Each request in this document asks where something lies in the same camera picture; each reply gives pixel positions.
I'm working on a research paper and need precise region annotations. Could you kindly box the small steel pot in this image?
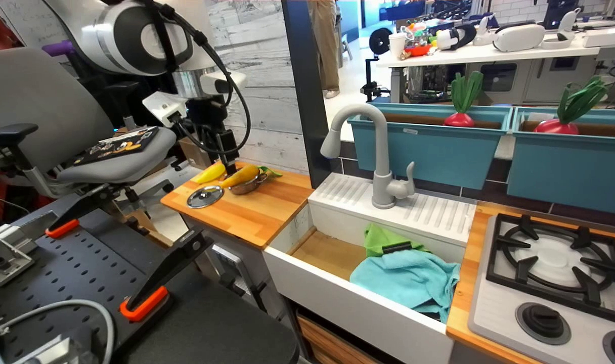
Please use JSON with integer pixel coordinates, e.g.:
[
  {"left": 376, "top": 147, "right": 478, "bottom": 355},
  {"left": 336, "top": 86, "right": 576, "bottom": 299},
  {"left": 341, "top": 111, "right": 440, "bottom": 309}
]
[{"left": 228, "top": 171, "right": 267, "bottom": 197}]

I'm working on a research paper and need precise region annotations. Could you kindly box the wooden stove counter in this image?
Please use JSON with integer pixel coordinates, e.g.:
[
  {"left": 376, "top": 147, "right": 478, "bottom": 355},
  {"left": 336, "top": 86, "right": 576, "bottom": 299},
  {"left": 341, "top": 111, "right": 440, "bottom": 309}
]
[{"left": 445, "top": 199, "right": 615, "bottom": 364}]

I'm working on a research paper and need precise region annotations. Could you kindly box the green cloth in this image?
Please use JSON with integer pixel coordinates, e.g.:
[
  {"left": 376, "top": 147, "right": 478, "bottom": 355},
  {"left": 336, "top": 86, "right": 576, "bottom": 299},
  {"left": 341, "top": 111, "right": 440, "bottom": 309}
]
[{"left": 362, "top": 223, "right": 426, "bottom": 258}]

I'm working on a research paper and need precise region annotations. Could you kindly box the grey toy stove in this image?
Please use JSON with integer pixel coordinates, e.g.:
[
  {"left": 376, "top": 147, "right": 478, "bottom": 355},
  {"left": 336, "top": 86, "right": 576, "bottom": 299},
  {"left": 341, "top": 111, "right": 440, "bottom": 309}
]
[{"left": 467, "top": 211, "right": 615, "bottom": 364}]

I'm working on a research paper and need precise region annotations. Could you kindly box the purple tube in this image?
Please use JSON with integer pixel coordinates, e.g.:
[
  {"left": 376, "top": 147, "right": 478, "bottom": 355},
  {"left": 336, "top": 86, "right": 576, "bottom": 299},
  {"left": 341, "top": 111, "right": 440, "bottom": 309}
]
[{"left": 43, "top": 38, "right": 77, "bottom": 56}]

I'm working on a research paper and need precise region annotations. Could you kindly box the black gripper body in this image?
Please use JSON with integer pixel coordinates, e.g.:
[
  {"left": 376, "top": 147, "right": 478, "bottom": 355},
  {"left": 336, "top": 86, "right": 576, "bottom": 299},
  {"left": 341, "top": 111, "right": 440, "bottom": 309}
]
[{"left": 185, "top": 94, "right": 233, "bottom": 140}]

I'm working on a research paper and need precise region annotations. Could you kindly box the white background table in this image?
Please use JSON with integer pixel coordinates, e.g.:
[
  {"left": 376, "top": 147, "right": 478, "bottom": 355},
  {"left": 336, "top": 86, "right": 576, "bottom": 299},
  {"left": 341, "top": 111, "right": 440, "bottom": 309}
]
[{"left": 376, "top": 40, "right": 615, "bottom": 105}]

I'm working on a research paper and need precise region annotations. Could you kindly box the grey metal box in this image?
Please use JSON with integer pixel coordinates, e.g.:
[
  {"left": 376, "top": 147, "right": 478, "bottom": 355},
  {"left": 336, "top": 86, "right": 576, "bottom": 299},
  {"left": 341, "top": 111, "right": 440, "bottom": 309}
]
[{"left": 0, "top": 238, "right": 36, "bottom": 287}]

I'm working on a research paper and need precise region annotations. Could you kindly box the black pillar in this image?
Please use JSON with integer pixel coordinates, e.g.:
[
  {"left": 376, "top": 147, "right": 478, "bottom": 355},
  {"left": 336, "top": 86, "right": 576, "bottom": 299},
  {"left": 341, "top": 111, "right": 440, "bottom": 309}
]
[{"left": 281, "top": 0, "right": 334, "bottom": 190}]

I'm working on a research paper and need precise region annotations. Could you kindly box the grey toy faucet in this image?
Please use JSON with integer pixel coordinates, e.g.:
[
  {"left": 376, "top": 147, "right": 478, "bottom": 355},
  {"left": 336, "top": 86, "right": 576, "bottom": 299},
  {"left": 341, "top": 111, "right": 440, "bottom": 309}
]
[{"left": 317, "top": 101, "right": 417, "bottom": 210}]

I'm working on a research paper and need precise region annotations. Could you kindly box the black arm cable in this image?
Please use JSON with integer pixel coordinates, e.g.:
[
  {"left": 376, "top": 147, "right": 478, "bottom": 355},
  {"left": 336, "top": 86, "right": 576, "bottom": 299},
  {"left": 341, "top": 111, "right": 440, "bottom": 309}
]
[{"left": 143, "top": 0, "right": 252, "bottom": 163}]

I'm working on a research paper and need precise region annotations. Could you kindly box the tray of tools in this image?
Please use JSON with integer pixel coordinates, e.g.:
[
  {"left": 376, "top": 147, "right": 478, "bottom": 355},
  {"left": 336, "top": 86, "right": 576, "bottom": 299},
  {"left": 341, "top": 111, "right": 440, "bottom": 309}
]
[{"left": 72, "top": 125, "right": 162, "bottom": 168}]

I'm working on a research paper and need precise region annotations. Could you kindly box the wooden counter board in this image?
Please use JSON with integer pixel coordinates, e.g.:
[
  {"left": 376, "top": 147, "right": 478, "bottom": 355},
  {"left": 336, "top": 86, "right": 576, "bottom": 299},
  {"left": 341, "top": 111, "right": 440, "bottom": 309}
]
[{"left": 159, "top": 160, "right": 316, "bottom": 250}]

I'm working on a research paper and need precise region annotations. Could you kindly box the grey cable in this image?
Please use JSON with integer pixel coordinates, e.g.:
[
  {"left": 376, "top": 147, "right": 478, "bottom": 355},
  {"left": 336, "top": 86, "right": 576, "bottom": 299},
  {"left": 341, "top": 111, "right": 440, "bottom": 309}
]
[{"left": 0, "top": 296, "right": 118, "bottom": 364}]

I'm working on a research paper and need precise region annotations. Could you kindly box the yellow banana plush toy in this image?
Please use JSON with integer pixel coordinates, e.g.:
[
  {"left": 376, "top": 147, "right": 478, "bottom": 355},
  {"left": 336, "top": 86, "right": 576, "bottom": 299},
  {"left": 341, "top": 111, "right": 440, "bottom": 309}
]
[{"left": 191, "top": 160, "right": 227, "bottom": 186}]

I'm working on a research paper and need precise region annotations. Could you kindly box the steel pot lid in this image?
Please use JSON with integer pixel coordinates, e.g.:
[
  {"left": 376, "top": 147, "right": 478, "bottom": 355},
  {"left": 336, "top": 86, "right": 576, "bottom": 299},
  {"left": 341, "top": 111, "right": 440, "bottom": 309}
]
[{"left": 186, "top": 184, "right": 227, "bottom": 210}]

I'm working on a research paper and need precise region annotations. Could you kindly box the grey office chair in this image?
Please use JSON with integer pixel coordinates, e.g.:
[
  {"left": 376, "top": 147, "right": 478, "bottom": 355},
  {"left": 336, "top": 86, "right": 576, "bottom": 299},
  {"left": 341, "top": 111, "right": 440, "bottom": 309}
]
[{"left": 0, "top": 46, "right": 183, "bottom": 204}]

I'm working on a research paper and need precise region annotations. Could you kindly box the black clamp orange handle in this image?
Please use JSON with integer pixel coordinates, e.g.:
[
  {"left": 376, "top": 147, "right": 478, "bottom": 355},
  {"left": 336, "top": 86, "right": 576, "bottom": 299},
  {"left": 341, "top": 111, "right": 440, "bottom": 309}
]
[
  {"left": 120, "top": 231, "right": 215, "bottom": 324},
  {"left": 43, "top": 182, "right": 122, "bottom": 241}
]

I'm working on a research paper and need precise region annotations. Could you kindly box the white toy sink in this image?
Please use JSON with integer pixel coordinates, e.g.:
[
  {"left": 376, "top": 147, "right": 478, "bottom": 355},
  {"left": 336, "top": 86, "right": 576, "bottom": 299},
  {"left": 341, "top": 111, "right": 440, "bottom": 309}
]
[{"left": 262, "top": 171, "right": 479, "bottom": 364}]

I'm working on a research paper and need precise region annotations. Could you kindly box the red radish toy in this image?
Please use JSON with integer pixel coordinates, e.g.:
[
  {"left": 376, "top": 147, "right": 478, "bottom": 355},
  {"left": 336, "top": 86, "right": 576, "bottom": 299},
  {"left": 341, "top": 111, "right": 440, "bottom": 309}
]
[
  {"left": 535, "top": 75, "right": 608, "bottom": 135},
  {"left": 442, "top": 68, "right": 485, "bottom": 130}
]

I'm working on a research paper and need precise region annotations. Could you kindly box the yellow banana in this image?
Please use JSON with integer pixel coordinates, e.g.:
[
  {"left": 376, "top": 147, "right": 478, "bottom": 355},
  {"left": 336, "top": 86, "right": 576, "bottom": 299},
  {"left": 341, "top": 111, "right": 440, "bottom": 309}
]
[{"left": 218, "top": 161, "right": 284, "bottom": 192}]

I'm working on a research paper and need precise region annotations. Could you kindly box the marble backsplash panel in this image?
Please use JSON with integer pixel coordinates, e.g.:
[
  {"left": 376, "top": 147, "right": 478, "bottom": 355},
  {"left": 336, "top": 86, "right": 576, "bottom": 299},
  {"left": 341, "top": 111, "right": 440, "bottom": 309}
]
[{"left": 177, "top": 0, "right": 312, "bottom": 174}]

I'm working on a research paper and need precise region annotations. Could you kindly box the teal planter box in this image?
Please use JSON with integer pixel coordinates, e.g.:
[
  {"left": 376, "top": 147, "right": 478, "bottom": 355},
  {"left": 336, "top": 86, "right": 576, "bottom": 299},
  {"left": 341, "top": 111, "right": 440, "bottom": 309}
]
[
  {"left": 349, "top": 99, "right": 516, "bottom": 192},
  {"left": 506, "top": 105, "right": 615, "bottom": 219}
]

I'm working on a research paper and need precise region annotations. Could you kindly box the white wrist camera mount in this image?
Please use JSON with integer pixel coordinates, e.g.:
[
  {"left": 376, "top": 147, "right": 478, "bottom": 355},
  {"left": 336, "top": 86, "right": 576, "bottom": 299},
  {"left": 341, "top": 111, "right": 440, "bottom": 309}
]
[{"left": 141, "top": 88, "right": 191, "bottom": 130}]

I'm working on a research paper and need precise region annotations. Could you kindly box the teal cloth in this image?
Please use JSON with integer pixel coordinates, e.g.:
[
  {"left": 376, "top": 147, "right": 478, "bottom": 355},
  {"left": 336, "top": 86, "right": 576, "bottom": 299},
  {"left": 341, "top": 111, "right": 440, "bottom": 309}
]
[{"left": 347, "top": 248, "right": 462, "bottom": 324}]

